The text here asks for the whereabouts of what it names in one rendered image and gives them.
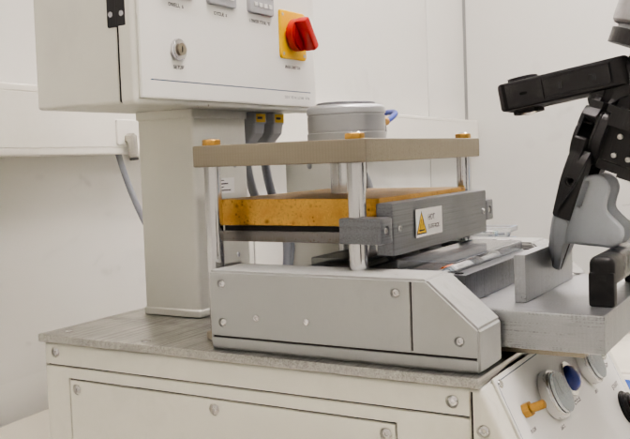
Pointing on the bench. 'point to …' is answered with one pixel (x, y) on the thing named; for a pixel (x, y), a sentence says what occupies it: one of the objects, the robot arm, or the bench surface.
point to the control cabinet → (184, 91)
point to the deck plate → (165, 329)
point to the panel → (594, 418)
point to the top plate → (337, 142)
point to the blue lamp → (573, 377)
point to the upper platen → (307, 211)
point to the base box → (252, 401)
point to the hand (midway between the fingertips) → (553, 251)
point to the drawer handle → (608, 275)
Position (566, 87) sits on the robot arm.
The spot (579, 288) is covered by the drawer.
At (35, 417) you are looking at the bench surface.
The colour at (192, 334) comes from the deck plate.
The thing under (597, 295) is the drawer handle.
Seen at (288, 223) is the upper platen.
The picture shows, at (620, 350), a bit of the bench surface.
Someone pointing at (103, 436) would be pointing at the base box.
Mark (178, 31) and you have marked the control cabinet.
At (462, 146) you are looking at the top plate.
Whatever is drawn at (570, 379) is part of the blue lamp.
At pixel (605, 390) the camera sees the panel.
